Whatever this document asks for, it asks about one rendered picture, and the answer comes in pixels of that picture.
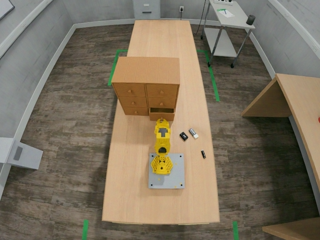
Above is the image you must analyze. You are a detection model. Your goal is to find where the white eraser with black sleeve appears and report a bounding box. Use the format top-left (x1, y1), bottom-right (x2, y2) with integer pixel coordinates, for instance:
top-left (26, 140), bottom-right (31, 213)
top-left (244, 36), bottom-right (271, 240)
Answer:
top-left (189, 128), bottom-right (198, 139)

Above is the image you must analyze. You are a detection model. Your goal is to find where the brown wooden chest of drawers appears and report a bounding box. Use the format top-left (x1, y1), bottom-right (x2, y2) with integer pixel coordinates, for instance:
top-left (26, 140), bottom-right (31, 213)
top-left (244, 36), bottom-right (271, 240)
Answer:
top-left (111, 57), bottom-right (180, 115)

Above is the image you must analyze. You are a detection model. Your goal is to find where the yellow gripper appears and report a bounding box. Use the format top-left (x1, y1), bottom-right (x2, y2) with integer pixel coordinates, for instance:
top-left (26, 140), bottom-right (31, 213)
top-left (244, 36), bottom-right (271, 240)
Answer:
top-left (156, 119), bottom-right (169, 128)

